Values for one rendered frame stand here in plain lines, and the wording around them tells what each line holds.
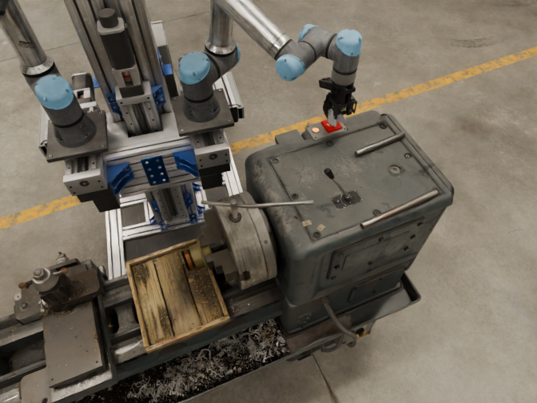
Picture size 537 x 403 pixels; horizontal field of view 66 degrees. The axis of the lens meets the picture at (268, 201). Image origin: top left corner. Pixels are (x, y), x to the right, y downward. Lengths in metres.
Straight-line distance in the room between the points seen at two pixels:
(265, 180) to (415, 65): 2.91
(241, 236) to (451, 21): 3.89
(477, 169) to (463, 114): 0.57
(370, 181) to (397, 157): 0.15
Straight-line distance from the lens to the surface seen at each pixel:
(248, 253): 1.28
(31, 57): 1.70
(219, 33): 1.59
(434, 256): 2.81
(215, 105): 1.69
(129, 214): 2.67
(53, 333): 1.58
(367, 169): 1.42
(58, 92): 1.63
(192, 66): 1.59
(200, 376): 1.80
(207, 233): 1.39
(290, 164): 1.40
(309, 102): 3.53
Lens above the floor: 2.32
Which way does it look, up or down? 55 degrees down
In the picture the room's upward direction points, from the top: straight up
